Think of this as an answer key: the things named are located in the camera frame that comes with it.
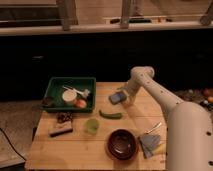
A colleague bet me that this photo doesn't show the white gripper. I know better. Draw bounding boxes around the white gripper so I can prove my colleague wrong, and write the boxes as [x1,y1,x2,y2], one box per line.
[122,86,137,105]

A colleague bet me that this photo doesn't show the blue sponge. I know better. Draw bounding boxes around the blue sponge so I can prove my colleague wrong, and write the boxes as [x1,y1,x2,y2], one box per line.
[109,92,126,105]

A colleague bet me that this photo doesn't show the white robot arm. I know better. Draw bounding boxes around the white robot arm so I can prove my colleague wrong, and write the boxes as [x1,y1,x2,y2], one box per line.
[122,66,213,171]

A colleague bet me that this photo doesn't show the green plastic cup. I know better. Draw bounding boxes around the green plastic cup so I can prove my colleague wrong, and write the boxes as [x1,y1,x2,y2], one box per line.
[85,119,99,134]

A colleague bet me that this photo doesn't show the dark small cup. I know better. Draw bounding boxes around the dark small cup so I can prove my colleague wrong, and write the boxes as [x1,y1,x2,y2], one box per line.
[42,96,55,107]

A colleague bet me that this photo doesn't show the metal fork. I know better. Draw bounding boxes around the metal fork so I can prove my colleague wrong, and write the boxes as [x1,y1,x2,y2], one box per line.
[144,122,162,134]

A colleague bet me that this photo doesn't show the white plastic utensil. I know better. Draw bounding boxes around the white plastic utensil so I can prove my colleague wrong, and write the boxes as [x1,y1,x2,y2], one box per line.
[65,86,91,99]

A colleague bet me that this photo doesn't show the orange fruit toy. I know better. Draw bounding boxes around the orange fruit toy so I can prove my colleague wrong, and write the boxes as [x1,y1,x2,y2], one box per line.
[75,99,87,108]

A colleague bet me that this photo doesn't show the blue folded cloth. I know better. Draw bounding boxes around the blue folded cloth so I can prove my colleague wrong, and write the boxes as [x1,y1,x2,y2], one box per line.
[139,134,161,159]

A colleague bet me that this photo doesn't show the dark red bowl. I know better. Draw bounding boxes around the dark red bowl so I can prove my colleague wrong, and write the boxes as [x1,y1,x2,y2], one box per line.
[106,129,138,160]

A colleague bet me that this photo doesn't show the white round container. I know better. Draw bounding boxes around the white round container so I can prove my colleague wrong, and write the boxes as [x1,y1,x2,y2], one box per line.
[62,90,77,105]

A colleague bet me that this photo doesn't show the yellow banana toy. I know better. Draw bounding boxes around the yellow banana toy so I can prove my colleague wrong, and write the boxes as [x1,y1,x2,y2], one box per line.
[153,143,166,155]

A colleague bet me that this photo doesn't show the green plastic tray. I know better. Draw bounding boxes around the green plastic tray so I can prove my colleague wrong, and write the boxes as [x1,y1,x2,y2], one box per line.
[42,77,96,113]

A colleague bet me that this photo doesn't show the brown textured object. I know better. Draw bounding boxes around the brown textured object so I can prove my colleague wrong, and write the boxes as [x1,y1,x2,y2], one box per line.
[57,112,72,123]

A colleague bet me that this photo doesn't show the grey black eraser block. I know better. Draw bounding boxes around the grey black eraser block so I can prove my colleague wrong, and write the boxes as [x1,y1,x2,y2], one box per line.
[49,122,73,137]

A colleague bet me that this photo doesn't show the black floor cable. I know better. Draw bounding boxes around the black floor cable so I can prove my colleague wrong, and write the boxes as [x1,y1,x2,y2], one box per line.
[0,127,27,162]

